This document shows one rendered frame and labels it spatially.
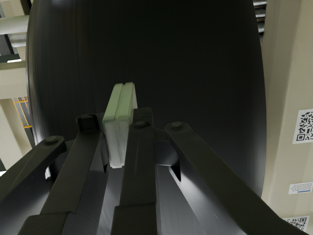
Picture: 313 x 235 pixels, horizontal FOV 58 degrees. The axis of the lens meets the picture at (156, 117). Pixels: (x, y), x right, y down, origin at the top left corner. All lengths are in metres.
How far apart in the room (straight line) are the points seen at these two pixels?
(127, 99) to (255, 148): 0.20
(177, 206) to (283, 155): 0.32
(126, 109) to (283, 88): 0.41
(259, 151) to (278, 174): 0.29
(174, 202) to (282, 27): 0.34
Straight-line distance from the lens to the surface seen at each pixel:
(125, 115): 0.15
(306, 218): 0.78
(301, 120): 0.58
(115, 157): 0.16
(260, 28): 0.91
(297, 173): 0.66
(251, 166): 0.35
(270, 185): 0.67
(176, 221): 0.37
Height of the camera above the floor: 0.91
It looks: 31 degrees up
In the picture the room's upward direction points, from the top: 174 degrees clockwise
